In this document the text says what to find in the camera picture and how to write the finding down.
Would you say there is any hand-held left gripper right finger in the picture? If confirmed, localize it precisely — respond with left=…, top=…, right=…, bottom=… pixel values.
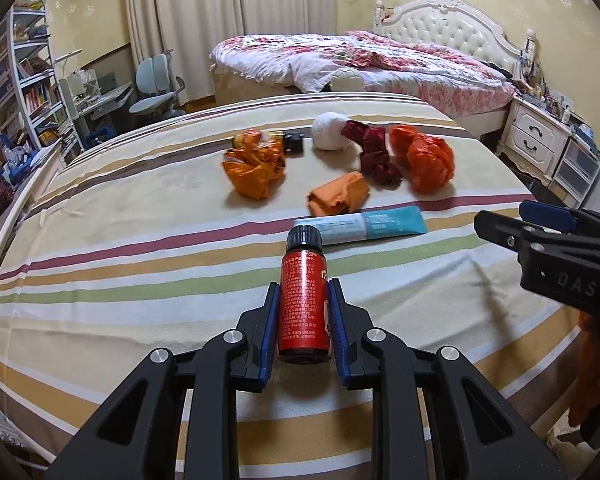
left=327, top=277, right=568, bottom=480

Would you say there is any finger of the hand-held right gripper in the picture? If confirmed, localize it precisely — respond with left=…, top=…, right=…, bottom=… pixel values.
left=473, top=209, right=600, bottom=257
left=518, top=200, right=600, bottom=242

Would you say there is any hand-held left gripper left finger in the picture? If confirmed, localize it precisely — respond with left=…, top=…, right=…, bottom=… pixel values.
left=45, top=282, right=283, bottom=480

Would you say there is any red small bottle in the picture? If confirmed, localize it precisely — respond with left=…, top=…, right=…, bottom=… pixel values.
left=277, top=225, right=331, bottom=365

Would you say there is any white paper ball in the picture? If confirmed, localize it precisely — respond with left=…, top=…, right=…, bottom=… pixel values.
left=311, top=111, right=353, bottom=151

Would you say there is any yellow bottle with black cap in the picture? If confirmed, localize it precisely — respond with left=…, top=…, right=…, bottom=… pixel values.
left=267, top=131, right=306, bottom=153

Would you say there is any person's right forearm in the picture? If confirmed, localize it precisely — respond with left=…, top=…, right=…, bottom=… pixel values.
left=567, top=310, right=600, bottom=436

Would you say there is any clear plastic drawer unit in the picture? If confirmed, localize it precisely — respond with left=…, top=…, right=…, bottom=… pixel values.
left=550, top=130, right=600, bottom=208

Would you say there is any white nightstand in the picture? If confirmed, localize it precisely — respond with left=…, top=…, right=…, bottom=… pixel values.
left=495, top=94, right=573, bottom=186

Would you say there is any orange plastic bag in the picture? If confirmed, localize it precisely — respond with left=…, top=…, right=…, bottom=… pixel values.
left=389, top=125, right=456, bottom=196

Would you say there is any clutter of small bottles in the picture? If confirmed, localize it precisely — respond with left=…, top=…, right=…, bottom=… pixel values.
left=517, top=77, right=576, bottom=123

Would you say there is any white toothpaste tube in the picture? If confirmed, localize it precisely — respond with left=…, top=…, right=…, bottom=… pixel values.
left=292, top=205, right=429, bottom=247

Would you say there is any orange paper wrapper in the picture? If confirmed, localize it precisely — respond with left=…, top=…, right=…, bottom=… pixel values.
left=307, top=171, right=371, bottom=218

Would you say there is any dark red crumpled cloth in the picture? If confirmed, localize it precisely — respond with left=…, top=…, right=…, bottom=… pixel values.
left=341, top=120, right=403, bottom=186

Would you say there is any crumpled orange packet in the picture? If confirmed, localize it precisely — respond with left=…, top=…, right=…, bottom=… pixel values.
left=221, top=129, right=287, bottom=201

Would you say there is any white upholstered bed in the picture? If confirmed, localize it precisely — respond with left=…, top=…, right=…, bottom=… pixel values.
left=209, top=0, right=526, bottom=136

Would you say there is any pink floral duvet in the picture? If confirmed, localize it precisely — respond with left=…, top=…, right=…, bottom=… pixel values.
left=210, top=30, right=516, bottom=116

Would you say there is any light blue desk chair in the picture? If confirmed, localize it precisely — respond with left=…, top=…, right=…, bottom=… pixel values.
left=128, top=50, right=187, bottom=121

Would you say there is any grey study desk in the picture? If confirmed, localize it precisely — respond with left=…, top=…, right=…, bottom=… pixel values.
left=72, top=82, right=133, bottom=146

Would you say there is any white desk lamp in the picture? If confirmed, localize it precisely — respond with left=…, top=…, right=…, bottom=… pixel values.
left=55, top=49, right=83, bottom=126

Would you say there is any white bookshelf with books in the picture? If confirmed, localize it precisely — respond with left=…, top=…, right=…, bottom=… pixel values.
left=0, top=2, right=83, bottom=161

